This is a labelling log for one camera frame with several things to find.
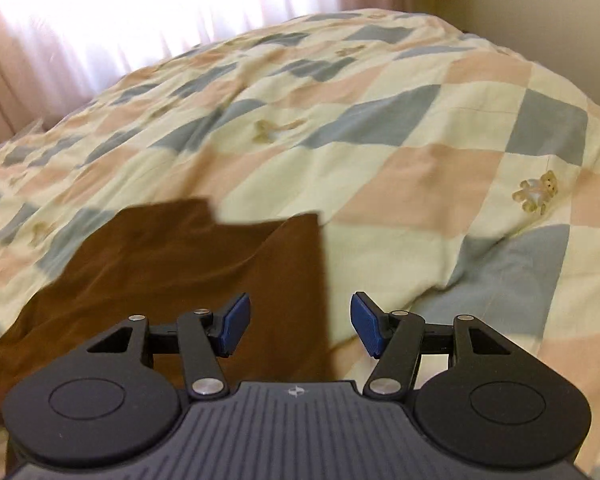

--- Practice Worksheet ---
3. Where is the pink curtain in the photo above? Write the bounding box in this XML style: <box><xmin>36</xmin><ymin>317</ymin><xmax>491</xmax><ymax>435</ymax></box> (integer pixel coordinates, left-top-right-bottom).
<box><xmin>0</xmin><ymin>0</ymin><xmax>434</xmax><ymax>155</ymax></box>

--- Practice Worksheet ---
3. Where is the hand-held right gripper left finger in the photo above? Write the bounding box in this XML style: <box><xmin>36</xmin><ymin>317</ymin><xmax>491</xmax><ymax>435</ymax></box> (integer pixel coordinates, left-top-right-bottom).
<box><xmin>84</xmin><ymin>293</ymin><xmax>253</xmax><ymax>402</ymax></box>

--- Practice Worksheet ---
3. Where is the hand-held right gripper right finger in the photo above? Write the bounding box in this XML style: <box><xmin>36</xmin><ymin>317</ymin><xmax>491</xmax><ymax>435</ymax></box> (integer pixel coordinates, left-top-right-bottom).
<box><xmin>349</xmin><ymin>291</ymin><xmax>519</xmax><ymax>402</ymax></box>

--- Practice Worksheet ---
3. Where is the brown long-sleeve shirt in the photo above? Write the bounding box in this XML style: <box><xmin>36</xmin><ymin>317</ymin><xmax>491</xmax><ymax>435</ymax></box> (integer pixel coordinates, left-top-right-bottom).
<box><xmin>0</xmin><ymin>199</ymin><xmax>339</xmax><ymax>444</ymax></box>

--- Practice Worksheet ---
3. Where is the checked bear-print quilt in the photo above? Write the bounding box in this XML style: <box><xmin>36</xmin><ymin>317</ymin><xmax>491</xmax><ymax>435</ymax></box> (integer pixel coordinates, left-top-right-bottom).
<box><xmin>0</xmin><ymin>7</ymin><xmax>600</xmax><ymax>480</ymax></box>

